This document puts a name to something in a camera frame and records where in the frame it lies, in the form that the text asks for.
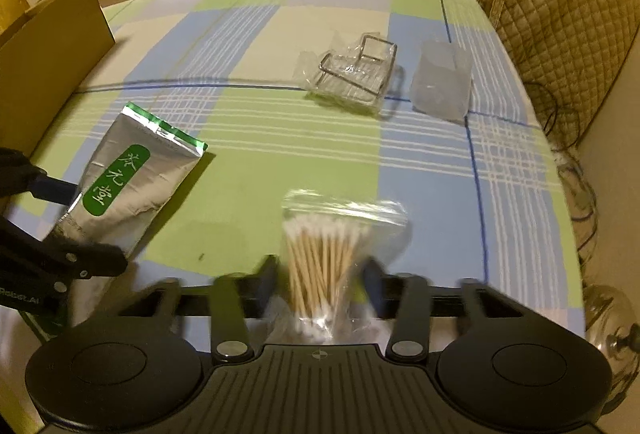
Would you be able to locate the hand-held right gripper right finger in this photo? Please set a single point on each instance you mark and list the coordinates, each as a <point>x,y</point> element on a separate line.
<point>376,284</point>

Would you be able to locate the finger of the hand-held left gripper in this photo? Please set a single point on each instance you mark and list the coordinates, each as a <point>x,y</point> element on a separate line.
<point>95,259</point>
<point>55,191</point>

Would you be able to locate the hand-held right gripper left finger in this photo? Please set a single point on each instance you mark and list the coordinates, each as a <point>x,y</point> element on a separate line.
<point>266,286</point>

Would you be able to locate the bag of cotton swabs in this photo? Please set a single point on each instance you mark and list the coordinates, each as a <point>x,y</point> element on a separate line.
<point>320,254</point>

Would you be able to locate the silver green tea packet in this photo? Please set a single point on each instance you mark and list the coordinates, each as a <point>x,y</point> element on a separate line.
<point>130,174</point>

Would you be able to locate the plaid tablecloth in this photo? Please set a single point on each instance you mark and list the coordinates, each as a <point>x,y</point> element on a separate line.
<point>300,154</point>

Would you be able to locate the brown cardboard box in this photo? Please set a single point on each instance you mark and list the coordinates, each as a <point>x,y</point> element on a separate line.
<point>55,54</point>

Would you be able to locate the clear plastic container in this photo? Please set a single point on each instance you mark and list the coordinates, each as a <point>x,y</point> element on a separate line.
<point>440,84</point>

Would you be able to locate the clear glass pot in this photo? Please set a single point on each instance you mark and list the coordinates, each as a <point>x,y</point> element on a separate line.
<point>610,314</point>

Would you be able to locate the beige quilted blanket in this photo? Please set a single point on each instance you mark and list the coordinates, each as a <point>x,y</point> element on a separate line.
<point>555,4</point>

